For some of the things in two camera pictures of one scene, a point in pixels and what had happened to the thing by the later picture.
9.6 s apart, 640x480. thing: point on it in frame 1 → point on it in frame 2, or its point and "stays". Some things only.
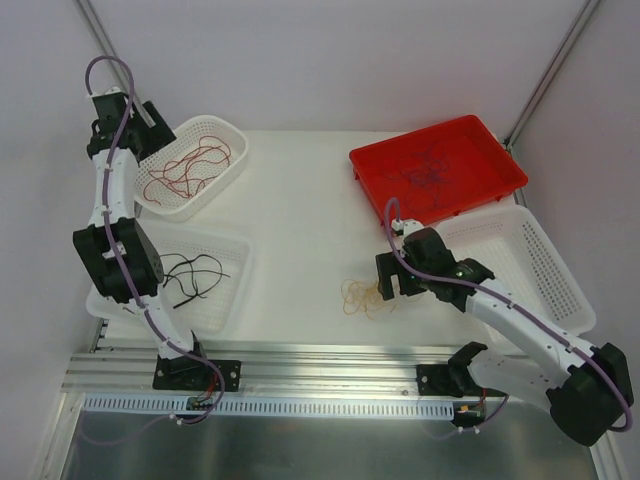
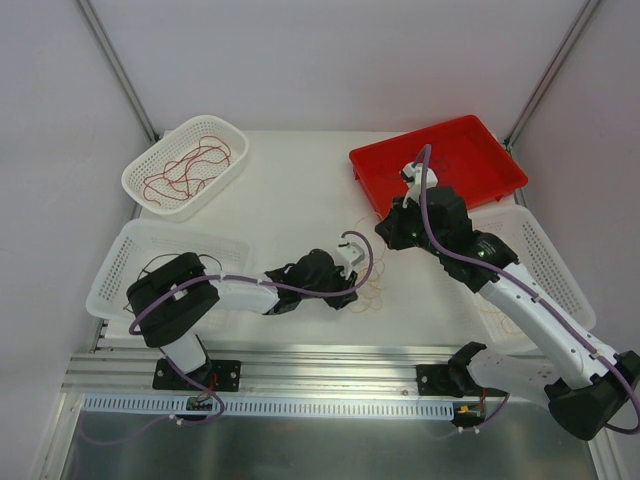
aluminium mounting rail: x=127 y=369 stays
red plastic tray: x=437 y=171 stays
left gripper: x=157 y=129 → x=342 y=291
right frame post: x=587 y=13 stays
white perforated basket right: x=509 y=245 stays
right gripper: x=392 y=271 → x=396 y=226
